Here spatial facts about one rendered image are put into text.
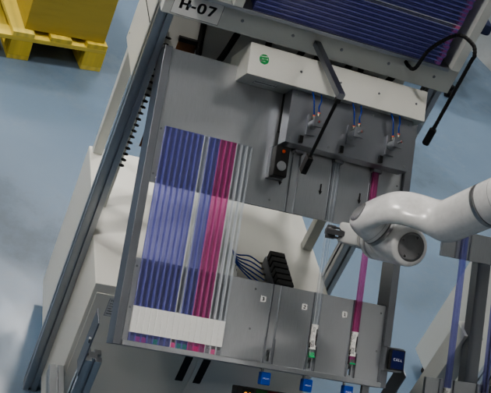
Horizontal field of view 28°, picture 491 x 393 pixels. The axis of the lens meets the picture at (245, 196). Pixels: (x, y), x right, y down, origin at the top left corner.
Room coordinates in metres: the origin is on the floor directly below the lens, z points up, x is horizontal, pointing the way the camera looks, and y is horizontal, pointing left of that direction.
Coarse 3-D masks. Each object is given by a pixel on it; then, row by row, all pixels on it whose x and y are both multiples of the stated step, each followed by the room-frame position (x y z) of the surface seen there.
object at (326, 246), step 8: (336, 168) 2.19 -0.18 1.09; (336, 176) 2.18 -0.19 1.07; (336, 184) 2.17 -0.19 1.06; (336, 192) 2.16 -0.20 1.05; (328, 208) 2.13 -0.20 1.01; (328, 216) 2.11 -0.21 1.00; (328, 224) 2.10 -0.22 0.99; (328, 240) 2.08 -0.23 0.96; (328, 248) 2.07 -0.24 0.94; (320, 264) 2.04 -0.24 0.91; (320, 272) 2.02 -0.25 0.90; (320, 280) 2.01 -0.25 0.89; (320, 288) 2.00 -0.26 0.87; (320, 296) 1.99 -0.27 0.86; (320, 304) 1.97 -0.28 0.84; (312, 352) 1.90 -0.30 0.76
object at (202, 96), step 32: (192, 64) 2.15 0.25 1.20; (224, 64) 2.20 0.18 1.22; (192, 96) 2.11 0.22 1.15; (224, 96) 2.15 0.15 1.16; (256, 96) 2.20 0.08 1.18; (160, 128) 2.02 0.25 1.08; (192, 128) 2.06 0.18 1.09; (224, 128) 2.11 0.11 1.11; (256, 128) 2.15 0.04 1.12; (256, 160) 2.10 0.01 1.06; (288, 160) 2.15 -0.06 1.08; (320, 160) 2.19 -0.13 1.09; (256, 192) 2.06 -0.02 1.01; (288, 192) 2.10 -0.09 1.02; (320, 192) 2.15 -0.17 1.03; (352, 192) 2.19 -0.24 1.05; (384, 192) 2.24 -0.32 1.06
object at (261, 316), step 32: (256, 288) 1.93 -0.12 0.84; (288, 288) 1.97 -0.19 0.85; (128, 320) 1.73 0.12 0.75; (256, 320) 1.88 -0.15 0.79; (288, 320) 1.92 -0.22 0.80; (320, 320) 1.96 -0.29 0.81; (352, 320) 2.00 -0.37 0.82; (224, 352) 1.80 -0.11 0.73; (256, 352) 1.84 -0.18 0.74; (288, 352) 1.88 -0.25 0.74; (320, 352) 1.92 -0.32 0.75
